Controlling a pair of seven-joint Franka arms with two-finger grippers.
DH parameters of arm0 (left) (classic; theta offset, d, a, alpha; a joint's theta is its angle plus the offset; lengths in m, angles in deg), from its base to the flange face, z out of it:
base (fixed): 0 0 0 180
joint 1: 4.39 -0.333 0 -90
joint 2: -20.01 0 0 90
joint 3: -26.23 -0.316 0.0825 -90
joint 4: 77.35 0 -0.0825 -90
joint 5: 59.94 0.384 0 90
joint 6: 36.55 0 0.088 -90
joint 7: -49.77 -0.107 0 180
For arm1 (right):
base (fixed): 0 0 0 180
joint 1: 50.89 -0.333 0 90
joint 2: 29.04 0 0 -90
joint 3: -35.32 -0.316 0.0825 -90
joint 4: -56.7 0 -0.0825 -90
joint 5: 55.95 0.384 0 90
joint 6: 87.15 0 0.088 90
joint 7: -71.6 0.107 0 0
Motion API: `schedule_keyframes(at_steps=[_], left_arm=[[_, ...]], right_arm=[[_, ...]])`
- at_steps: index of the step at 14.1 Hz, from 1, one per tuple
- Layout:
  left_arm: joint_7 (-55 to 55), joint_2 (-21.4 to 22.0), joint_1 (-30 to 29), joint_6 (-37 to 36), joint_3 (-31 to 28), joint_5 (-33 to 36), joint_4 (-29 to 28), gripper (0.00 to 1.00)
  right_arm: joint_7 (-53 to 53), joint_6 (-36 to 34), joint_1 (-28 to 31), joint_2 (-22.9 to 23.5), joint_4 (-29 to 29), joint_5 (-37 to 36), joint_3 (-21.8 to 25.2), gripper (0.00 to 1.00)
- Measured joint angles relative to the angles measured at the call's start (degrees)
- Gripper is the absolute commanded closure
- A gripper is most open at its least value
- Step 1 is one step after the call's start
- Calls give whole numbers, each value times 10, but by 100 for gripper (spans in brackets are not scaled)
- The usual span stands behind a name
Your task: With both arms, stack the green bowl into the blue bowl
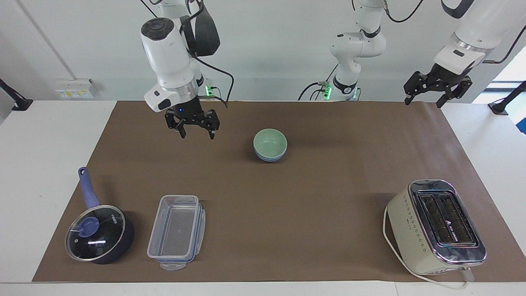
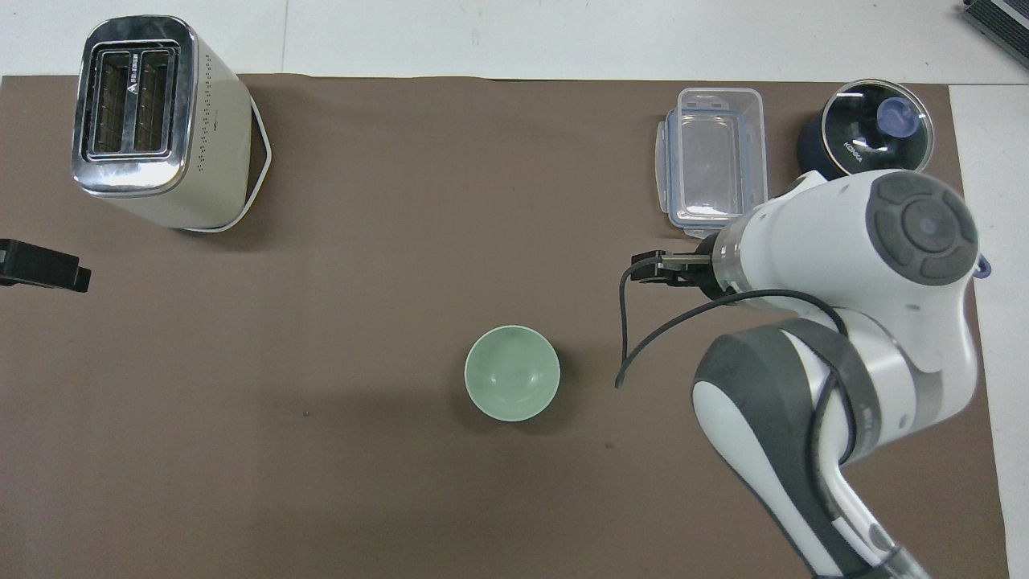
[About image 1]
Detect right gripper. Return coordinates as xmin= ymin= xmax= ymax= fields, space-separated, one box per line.
xmin=165 ymin=98 xmax=220 ymax=140

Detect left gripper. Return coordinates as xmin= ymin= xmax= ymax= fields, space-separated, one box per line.
xmin=403 ymin=63 xmax=473 ymax=109

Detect green bowl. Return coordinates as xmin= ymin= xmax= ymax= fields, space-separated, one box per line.
xmin=253 ymin=128 xmax=288 ymax=159

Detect blue bowl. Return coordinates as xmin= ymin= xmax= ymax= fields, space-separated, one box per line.
xmin=254 ymin=150 xmax=287 ymax=163

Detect black stand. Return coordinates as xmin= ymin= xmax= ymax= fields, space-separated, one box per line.
xmin=488 ymin=81 xmax=526 ymax=115
xmin=0 ymin=78 xmax=34 ymax=112

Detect clear plastic food container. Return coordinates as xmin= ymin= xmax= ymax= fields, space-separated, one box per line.
xmin=147 ymin=195 xmax=205 ymax=264
xmin=148 ymin=197 xmax=206 ymax=271

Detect dark blue saucepan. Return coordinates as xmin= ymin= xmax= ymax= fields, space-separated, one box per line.
xmin=65 ymin=166 xmax=136 ymax=265

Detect glass pot lid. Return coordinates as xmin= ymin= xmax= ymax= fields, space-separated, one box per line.
xmin=65 ymin=205 xmax=126 ymax=262

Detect cream toaster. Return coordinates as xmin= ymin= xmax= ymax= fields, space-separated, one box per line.
xmin=386 ymin=179 xmax=488 ymax=276

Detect black cable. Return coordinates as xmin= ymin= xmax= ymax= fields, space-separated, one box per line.
xmin=298 ymin=63 xmax=340 ymax=102
xmin=191 ymin=55 xmax=235 ymax=109
xmin=383 ymin=0 xmax=424 ymax=23
xmin=482 ymin=24 xmax=526 ymax=65

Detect white wall socket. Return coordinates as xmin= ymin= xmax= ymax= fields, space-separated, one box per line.
xmin=54 ymin=78 xmax=99 ymax=100

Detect white toaster cord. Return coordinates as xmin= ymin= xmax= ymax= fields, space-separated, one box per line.
xmin=383 ymin=206 xmax=476 ymax=291

